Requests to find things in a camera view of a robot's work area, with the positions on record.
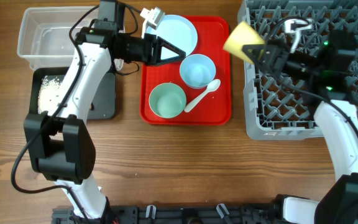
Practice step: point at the cooked rice leftovers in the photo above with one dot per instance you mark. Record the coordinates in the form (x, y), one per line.
(48, 92)

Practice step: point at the red serving tray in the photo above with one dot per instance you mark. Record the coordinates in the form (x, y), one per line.
(215, 108)

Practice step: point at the clear plastic storage bin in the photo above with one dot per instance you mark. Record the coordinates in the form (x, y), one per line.
(44, 35)

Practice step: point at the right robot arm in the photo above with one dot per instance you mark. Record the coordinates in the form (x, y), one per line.
(330, 105)

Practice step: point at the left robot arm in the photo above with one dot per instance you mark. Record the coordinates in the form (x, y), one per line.
(58, 142)

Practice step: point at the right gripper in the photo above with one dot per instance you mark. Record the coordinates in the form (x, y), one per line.
(278, 54)

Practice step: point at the yellow plastic cup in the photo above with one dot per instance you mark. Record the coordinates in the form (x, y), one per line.
(243, 34)

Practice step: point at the mint green bowl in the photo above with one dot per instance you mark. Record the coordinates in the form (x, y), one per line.
(167, 100)

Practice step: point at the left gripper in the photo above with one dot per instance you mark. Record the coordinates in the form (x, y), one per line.
(156, 42)

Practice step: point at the black rectangular tray bin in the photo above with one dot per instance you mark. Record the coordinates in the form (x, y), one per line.
(104, 100)

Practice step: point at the white plastic spoon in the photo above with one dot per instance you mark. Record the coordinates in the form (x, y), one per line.
(211, 87)

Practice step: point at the light blue rice bowl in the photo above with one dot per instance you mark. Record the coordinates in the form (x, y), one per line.
(197, 71)

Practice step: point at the grey dishwasher rack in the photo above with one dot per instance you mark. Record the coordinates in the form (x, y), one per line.
(272, 111)

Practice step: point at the light blue plate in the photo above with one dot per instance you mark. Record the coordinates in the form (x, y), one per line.
(178, 31)

